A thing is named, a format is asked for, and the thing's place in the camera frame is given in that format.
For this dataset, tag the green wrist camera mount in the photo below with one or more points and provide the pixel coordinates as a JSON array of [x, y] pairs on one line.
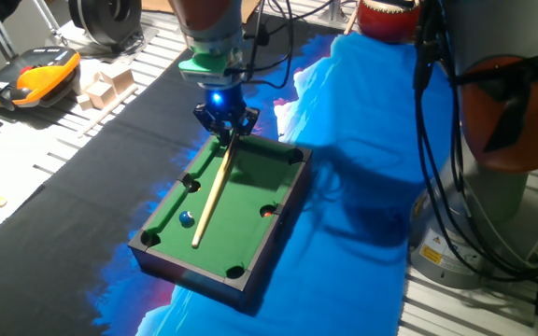
[[203, 65]]

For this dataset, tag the small wooden block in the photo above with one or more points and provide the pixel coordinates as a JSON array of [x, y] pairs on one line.
[[97, 78], [84, 102]]

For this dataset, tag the medium wooden cube block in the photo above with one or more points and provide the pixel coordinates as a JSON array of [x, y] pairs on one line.
[[101, 94]]

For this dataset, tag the wooden drumstick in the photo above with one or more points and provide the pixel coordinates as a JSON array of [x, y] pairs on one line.
[[350, 22]]

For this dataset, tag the red pool ball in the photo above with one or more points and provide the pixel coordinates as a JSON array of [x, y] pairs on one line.
[[267, 213]]

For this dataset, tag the thin metal tripod leg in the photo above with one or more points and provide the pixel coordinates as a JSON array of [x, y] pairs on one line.
[[47, 16]]

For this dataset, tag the blue pool ball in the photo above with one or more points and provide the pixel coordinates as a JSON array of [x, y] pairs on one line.
[[186, 218]]

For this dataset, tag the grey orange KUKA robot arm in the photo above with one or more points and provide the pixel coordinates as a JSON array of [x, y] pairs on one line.
[[498, 28]]

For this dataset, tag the blue black printed cloth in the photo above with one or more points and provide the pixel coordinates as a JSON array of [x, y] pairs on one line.
[[353, 140]]

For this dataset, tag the wooden pool cue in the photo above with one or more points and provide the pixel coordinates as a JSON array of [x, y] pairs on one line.
[[216, 186]]

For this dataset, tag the black round fan housing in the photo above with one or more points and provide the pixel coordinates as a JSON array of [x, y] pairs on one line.
[[105, 18]]

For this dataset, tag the large wooden cube block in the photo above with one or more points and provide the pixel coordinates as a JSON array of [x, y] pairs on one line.
[[118, 80]]

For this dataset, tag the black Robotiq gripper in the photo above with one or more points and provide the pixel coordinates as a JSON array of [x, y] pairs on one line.
[[224, 109]]

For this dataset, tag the orange black teach pendant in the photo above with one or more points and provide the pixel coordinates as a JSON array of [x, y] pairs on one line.
[[40, 77]]

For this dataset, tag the yellow pool ball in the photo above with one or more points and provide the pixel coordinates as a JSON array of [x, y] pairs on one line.
[[0, 201]]

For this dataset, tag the wooden blocks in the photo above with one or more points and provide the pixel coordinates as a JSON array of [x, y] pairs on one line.
[[110, 109]]

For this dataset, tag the mini green pool table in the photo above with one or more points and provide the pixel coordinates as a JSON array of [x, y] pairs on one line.
[[241, 219]]

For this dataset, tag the red drum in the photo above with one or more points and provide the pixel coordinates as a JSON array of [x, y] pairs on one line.
[[388, 23]]

